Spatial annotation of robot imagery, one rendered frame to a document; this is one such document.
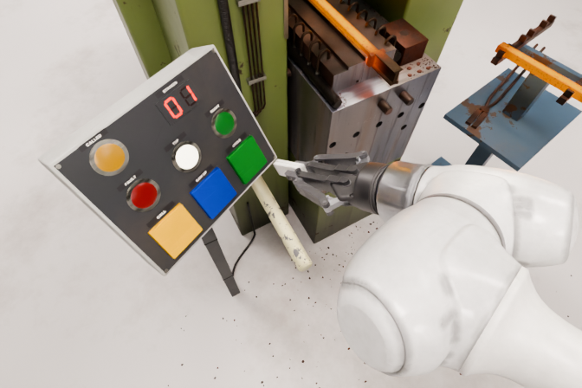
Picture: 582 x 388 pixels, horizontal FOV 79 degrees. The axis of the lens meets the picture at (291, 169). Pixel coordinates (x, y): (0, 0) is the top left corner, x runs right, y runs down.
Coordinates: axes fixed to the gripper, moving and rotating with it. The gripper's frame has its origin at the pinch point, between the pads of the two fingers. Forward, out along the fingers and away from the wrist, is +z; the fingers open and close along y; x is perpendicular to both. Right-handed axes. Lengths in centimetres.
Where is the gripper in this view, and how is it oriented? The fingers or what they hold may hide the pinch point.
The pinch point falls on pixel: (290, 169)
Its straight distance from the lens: 65.1
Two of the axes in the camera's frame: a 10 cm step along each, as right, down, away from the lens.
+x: -4.0, -7.3, -5.5
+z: -6.9, -1.5, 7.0
